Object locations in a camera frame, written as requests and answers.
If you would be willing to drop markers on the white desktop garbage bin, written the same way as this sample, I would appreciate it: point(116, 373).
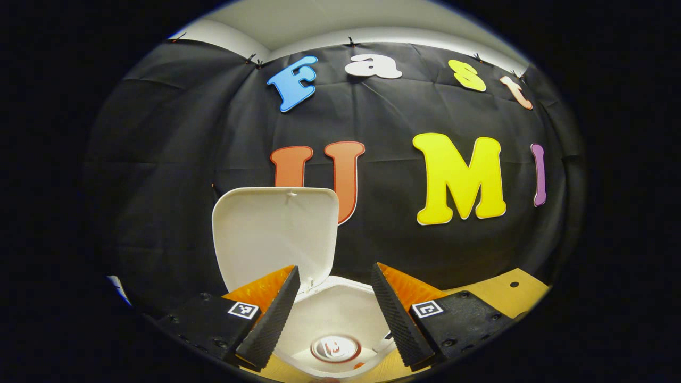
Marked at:
point(271, 234)

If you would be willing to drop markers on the wooden desktop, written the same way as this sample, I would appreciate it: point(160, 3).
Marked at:
point(511, 298)

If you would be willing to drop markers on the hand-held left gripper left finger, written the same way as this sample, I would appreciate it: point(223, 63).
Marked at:
point(271, 324)

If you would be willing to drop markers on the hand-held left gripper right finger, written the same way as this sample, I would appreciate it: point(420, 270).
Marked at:
point(399, 319)

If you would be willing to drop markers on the red pop can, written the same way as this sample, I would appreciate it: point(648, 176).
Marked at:
point(335, 348)

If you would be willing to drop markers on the row of black cloth clips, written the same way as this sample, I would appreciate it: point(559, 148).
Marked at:
point(351, 41)

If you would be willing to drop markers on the black backdrop cloth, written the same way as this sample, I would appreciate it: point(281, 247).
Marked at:
point(399, 244)

